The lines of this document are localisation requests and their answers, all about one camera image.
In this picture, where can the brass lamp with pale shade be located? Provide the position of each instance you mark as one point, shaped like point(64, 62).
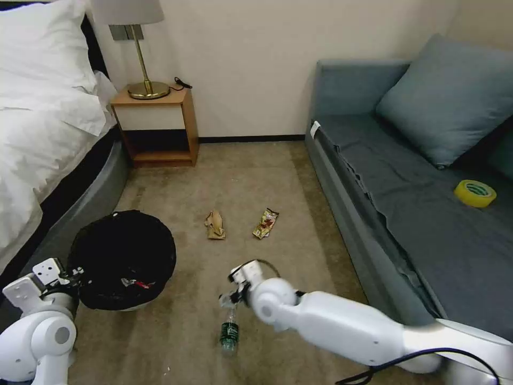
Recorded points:
point(138, 48)

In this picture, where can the black headboard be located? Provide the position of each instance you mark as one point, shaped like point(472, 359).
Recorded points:
point(95, 44)

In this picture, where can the trash bin with black bag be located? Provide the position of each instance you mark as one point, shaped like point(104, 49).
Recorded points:
point(120, 248)

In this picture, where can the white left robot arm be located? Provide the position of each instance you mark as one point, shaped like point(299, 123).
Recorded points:
point(38, 337)

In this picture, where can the white sofa tag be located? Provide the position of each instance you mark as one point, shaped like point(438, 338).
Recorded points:
point(314, 129)

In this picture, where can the wooden nightstand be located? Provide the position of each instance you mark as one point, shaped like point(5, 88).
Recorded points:
point(156, 120)

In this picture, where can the blue-grey sofa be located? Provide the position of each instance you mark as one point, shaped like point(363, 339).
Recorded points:
point(400, 192)

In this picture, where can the white pillow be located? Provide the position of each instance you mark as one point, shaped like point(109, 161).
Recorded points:
point(36, 44)

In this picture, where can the grey wall switch panel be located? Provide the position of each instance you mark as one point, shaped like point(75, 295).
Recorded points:
point(125, 32)

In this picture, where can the grey bed base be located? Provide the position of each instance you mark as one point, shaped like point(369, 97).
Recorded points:
point(76, 200)

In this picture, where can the crumpled brown paper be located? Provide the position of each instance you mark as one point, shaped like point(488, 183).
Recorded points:
point(216, 226)

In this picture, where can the clear bottle with green label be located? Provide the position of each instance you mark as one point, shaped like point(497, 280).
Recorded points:
point(229, 333)

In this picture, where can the large blue cushion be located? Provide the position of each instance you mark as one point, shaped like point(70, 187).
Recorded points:
point(445, 104)

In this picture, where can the red and white trash piece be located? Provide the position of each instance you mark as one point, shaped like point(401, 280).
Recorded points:
point(138, 284)

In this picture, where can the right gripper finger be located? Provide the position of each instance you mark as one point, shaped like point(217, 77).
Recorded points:
point(234, 307)
point(225, 299)

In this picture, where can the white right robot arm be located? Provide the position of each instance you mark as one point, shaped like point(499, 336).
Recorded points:
point(340, 325)

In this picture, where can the dark teal cushion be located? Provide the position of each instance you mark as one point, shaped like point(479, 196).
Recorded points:
point(505, 148)

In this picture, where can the white duvet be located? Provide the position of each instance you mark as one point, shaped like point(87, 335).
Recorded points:
point(36, 132)

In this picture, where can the yellow tape roll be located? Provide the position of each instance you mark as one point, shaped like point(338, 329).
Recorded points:
point(475, 193)

